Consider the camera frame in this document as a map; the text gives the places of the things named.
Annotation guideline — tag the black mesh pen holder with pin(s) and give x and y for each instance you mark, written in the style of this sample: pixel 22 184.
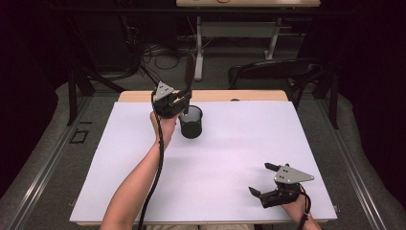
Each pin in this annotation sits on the black mesh pen holder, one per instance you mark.
pixel 191 129

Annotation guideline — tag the black metal stand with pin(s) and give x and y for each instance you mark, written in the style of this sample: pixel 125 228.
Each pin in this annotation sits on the black metal stand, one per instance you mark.
pixel 72 96
pixel 333 102

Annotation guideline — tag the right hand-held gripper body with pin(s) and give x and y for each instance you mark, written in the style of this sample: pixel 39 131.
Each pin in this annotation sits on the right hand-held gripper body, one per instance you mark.
pixel 281 195

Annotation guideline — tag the person's left hand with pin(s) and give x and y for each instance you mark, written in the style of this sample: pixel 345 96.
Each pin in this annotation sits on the person's left hand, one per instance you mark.
pixel 164 131

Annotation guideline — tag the white table cover board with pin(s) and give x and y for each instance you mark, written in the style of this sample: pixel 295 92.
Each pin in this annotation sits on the white table cover board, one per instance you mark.
pixel 230 159

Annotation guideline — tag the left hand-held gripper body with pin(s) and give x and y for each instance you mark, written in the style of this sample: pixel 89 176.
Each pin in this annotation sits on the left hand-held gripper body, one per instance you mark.
pixel 166 103

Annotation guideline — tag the black chair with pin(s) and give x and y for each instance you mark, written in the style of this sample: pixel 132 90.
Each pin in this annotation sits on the black chair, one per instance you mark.
pixel 271 72

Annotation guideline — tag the white-legged desk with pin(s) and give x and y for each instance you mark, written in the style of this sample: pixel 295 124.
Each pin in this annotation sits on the white-legged desk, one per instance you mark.
pixel 236 30

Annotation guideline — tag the metal floor rail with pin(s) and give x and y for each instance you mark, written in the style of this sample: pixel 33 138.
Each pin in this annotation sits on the metal floor rail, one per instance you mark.
pixel 357 172
pixel 48 163

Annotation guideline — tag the person's right hand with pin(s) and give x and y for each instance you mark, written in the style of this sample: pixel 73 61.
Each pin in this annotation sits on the person's right hand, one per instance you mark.
pixel 298 209

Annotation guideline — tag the dark brown comb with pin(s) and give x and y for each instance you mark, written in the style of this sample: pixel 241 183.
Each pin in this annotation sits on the dark brown comb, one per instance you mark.
pixel 189 72

